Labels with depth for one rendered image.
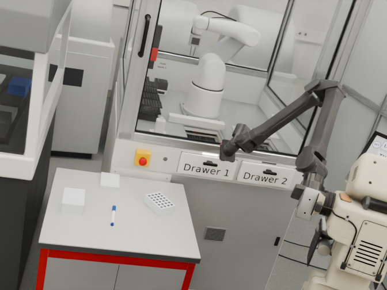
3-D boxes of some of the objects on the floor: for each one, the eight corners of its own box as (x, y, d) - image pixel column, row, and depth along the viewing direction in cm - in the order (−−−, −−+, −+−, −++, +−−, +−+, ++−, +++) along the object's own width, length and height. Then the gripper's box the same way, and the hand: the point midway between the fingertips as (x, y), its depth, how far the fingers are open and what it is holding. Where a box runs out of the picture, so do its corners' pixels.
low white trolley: (162, 390, 219) (201, 258, 189) (20, 385, 205) (38, 241, 175) (154, 299, 271) (183, 184, 241) (40, 290, 257) (56, 167, 227)
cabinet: (262, 306, 287) (304, 192, 255) (87, 292, 264) (111, 165, 232) (229, 216, 372) (258, 122, 340) (95, 199, 349) (113, 98, 318)
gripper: (226, 134, 216) (215, 145, 230) (224, 156, 212) (214, 166, 227) (240, 137, 218) (228, 148, 232) (239, 158, 214) (228, 168, 228)
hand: (222, 156), depth 228 cm, fingers open, 3 cm apart
